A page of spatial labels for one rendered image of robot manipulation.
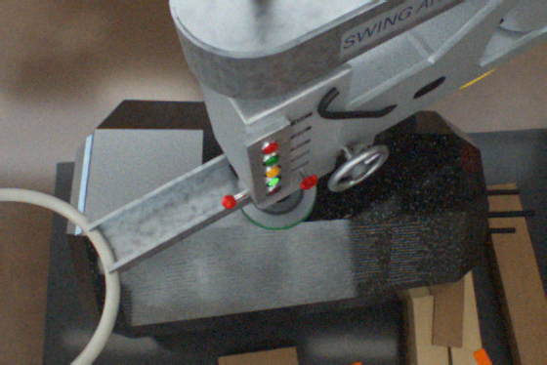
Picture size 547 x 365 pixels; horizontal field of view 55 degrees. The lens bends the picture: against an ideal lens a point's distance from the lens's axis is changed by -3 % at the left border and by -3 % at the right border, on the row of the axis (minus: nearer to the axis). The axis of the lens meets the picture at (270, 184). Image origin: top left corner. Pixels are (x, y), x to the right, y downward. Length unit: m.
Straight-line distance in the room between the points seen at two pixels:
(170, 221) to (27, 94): 1.79
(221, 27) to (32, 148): 2.13
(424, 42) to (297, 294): 0.86
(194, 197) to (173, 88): 1.47
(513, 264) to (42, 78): 2.36
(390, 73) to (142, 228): 0.65
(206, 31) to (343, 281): 1.06
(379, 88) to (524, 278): 1.50
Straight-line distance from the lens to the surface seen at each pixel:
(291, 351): 2.14
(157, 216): 1.29
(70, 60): 2.96
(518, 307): 2.37
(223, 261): 1.58
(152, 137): 1.66
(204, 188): 1.29
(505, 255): 2.40
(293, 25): 0.73
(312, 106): 0.89
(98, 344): 1.20
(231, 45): 0.71
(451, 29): 1.08
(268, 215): 1.46
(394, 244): 1.59
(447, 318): 2.14
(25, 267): 2.60
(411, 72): 1.08
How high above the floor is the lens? 2.27
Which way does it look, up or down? 69 degrees down
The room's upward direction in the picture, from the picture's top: 6 degrees counter-clockwise
